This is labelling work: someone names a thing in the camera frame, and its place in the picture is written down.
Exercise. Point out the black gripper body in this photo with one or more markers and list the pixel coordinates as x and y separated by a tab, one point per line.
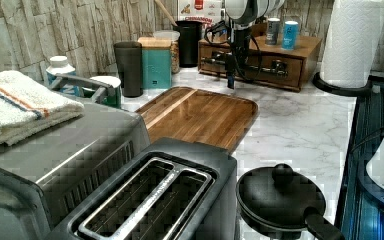
239	45

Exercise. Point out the wooden drawer box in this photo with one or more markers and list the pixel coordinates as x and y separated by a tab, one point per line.
301	62

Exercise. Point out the black drawer handle bar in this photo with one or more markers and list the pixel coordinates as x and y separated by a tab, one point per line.
263	69

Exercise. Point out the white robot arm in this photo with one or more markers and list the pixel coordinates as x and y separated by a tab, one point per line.
242	14

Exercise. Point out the grey spice shaker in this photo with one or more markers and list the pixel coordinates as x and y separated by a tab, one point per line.
273	25

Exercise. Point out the cinnamon oat bites cereal box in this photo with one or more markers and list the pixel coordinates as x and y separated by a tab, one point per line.
208	12

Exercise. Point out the blue spice shaker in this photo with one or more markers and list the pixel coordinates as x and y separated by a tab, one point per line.
290	31

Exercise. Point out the black utensil holder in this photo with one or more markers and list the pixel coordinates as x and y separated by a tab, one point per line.
190	35

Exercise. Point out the clear jar with white lid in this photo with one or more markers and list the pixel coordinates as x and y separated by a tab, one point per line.
173	36

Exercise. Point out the wooden spoon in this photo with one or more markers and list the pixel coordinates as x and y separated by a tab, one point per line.
166	12

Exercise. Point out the teal canister with wooden lid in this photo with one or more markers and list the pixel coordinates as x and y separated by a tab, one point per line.
156	62

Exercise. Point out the wooden cutting board tray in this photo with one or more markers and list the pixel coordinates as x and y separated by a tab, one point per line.
196	115

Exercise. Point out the dark grey tumbler cup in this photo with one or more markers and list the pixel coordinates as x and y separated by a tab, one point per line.
128	56

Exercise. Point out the paper towel roll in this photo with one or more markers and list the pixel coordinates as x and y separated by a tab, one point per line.
351	42

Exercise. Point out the black paper towel holder base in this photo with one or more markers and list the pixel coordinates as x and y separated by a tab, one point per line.
341	91

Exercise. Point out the white and green mug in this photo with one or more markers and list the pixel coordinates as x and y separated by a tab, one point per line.
109	95

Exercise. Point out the black two-slot toaster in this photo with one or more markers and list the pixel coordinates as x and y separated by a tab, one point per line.
172	190

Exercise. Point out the blue bottle with white cap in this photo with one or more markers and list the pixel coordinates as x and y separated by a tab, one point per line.
60	65

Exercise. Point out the white striped folded towel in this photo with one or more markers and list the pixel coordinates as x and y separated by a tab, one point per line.
27	107

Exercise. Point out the silver toaster oven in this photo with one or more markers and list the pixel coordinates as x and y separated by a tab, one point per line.
46	175

